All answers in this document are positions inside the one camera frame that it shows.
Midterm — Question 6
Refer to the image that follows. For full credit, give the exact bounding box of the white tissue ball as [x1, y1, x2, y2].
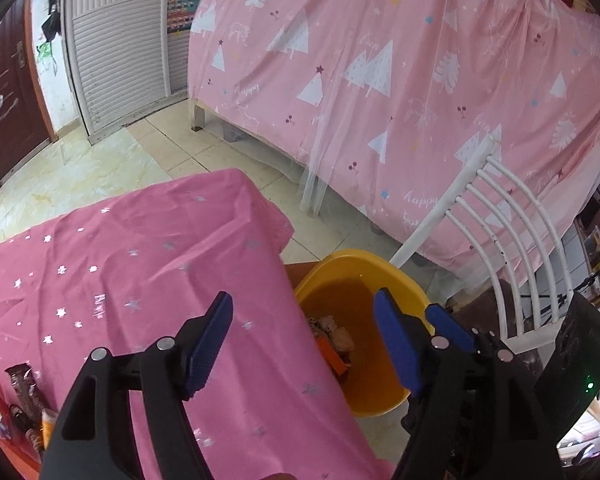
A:
[325, 316, 356, 358]

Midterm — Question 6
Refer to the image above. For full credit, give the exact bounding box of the white metal chair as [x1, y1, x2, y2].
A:
[389, 132, 571, 376]

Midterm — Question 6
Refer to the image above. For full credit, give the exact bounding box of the pile of snack wrappers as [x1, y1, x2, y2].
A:
[0, 362, 61, 461]

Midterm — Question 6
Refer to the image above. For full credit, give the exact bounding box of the dark brown door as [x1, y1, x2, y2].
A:
[0, 0, 58, 196]

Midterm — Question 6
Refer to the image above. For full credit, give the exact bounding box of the pink star tablecloth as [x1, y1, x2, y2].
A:
[0, 169, 396, 480]

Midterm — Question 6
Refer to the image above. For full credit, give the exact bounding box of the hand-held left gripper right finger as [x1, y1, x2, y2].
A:
[373, 287, 563, 480]

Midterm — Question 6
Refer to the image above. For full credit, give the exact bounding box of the black hanging bag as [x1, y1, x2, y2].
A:
[41, 7, 61, 42]

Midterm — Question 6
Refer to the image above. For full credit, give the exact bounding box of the pink tree print curtain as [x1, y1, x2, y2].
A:
[187, 0, 600, 286]

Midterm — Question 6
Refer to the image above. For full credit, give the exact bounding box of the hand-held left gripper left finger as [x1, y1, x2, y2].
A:
[39, 291, 233, 480]

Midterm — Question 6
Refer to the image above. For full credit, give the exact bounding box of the brown wooden stool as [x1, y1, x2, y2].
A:
[281, 260, 331, 291]

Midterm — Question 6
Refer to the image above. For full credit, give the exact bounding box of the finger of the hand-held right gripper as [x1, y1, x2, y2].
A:
[425, 304, 496, 357]

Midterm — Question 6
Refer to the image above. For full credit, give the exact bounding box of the orange cardboard box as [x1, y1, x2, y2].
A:
[0, 435, 43, 480]
[317, 337, 349, 378]

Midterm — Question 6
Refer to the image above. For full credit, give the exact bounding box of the white louvered wardrobe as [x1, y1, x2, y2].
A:
[60, 0, 211, 136]

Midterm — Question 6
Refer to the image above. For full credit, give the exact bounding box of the yellow plastic basin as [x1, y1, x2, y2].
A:
[294, 249, 437, 418]

